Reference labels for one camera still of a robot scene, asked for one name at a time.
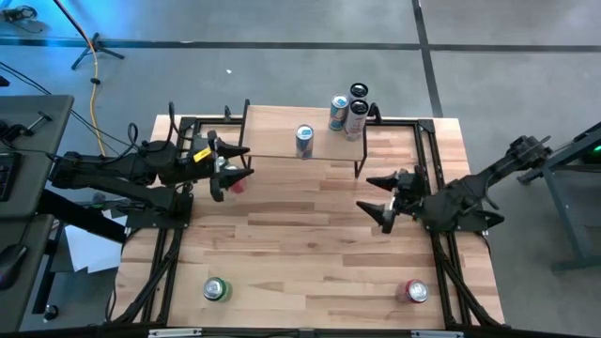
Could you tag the black desk clamp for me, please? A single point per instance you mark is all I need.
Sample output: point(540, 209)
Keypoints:
point(14, 131)

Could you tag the black aluminium table frame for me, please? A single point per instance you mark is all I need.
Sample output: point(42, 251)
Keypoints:
point(399, 122)

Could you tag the black metal strut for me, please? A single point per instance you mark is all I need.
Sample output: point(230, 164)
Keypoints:
point(80, 217)

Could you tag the dark grey desk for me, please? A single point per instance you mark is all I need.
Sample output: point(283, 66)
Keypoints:
point(40, 244)
point(42, 155)

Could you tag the slim blue silver can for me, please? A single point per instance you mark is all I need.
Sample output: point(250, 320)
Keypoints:
point(304, 141)
point(339, 112)

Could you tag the black computer mouse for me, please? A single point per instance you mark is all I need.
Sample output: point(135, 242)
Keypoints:
point(10, 265)

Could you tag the dark grey cart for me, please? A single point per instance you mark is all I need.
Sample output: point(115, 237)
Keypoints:
point(580, 149)

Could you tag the yellow gripper tag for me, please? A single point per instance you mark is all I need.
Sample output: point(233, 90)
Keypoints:
point(203, 154)

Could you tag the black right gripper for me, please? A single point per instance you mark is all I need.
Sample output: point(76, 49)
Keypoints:
point(412, 192)

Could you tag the silver metal bracket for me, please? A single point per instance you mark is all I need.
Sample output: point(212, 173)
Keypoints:
point(436, 334)
point(174, 333)

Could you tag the white paper sheet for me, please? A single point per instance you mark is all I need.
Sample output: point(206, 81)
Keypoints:
point(89, 249)

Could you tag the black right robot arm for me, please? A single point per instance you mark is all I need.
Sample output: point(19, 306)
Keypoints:
point(469, 192)

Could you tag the black caster wheel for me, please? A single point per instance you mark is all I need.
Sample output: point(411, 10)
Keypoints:
point(50, 311)

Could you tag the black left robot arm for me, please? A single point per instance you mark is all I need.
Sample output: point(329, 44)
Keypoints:
point(103, 169)

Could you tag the wooden shelf black metal frame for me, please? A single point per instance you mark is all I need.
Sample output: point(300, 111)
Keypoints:
point(272, 133)

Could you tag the black keyboard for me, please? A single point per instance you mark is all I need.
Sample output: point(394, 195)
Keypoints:
point(7, 176)

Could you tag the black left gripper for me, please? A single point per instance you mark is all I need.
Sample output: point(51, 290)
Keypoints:
point(192, 166)

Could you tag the black tripod stand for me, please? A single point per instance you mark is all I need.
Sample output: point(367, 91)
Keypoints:
point(96, 45)

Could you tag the black table clamp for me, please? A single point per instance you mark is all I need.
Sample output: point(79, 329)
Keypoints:
point(374, 112)
point(227, 112)

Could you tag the red soda can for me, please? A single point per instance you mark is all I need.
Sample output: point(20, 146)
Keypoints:
point(415, 291)
point(239, 187)

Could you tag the green soda can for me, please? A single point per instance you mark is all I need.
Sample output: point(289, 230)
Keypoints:
point(220, 162)
point(214, 288)

